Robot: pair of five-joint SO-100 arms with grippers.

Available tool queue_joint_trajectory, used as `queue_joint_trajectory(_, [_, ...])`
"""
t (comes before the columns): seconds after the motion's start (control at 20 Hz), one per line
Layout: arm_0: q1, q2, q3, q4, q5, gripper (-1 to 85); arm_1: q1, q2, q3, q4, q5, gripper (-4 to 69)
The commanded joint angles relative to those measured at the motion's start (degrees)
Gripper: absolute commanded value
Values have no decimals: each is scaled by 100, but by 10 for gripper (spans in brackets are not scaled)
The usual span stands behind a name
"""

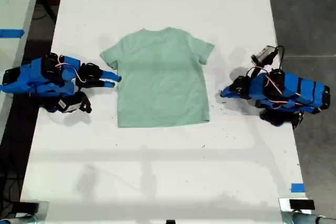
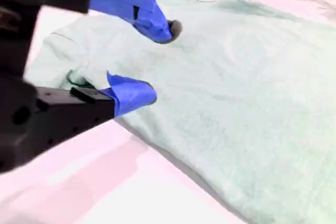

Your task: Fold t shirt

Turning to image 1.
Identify white side table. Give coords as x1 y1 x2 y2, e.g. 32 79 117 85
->
0 0 44 141

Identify black camera cable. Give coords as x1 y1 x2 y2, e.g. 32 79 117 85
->
272 45 287 71

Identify short blue tape strip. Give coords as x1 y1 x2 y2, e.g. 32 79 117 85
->
290 182 306 194

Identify black camera box with label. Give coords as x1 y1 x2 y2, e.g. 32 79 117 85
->
56 92 93 115

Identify metal table clamp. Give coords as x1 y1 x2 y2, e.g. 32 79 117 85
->
0 200 50 224
278 197 336 224

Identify grey camera box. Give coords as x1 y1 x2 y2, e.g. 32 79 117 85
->
251 46 277 65

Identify black floor cables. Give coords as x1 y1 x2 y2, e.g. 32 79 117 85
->
0 153 25 205

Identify small black box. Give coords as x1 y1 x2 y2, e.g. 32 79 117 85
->
12 201 40 215
289 199 316 210

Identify long blue tape strip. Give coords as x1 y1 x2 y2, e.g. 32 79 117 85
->
0 28 26 39

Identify pale green T-shirt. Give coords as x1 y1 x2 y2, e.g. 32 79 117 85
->
99 26 216 129

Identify red white arm wire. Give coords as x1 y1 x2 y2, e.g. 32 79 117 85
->
246 66 285 109
55 55 88 84

